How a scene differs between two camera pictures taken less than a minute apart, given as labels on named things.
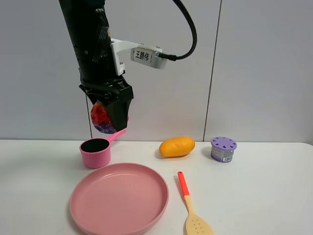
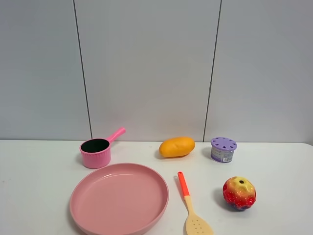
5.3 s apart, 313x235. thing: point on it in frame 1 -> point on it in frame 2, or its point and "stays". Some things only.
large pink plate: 118,199 stays
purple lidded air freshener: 222,149 stays
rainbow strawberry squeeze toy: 100,119 -> 239,193
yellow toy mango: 176,146 stays
